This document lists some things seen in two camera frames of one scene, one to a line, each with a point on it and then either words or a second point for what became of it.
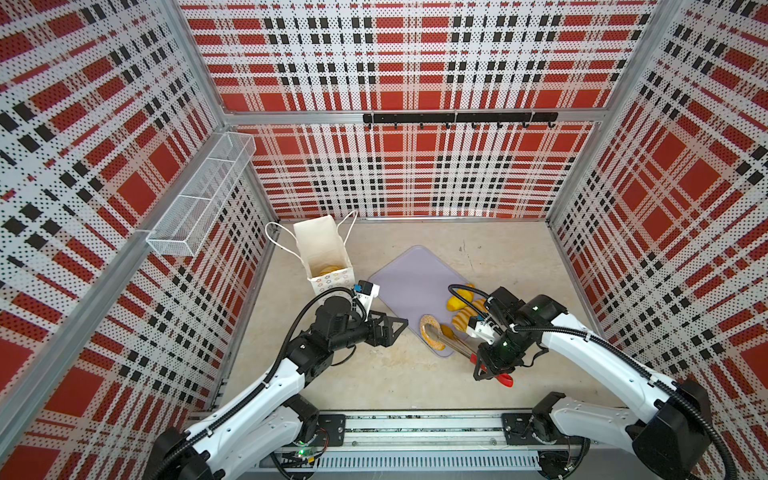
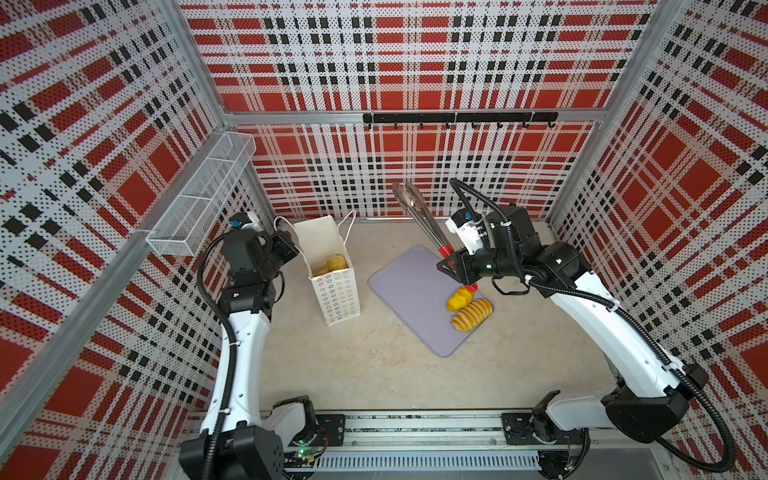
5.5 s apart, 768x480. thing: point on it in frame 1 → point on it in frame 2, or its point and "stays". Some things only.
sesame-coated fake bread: x=430 y=319 → x=336 y=262
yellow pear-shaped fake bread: x=454 y=304 stays
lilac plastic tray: x=418 y=283 stays
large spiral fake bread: x=462 y=318 stays
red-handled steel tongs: x=437 y=334 → x=412 y=198
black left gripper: x=377 y=339 → x=282 y=239
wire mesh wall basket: x=187 y=220 stays
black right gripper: x=489 y=365 → x=462 y=268
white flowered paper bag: x=323 y=251 stays
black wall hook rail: x=460 y=117 stays
